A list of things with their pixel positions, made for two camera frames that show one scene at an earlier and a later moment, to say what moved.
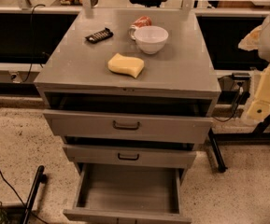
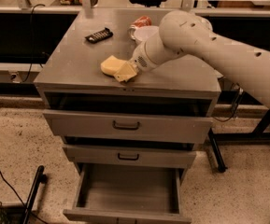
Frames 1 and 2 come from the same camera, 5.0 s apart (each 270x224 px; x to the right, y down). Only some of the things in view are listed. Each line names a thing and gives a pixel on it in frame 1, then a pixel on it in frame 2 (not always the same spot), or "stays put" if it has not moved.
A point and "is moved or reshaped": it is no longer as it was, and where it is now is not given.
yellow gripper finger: (251, 41) to (126, 73)
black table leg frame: (258, 135) stays put
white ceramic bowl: (150, 38) stays put
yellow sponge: (130, 65) is moved or reshaped
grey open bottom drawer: (127, 193) stays put
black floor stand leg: (40, 177) stays put
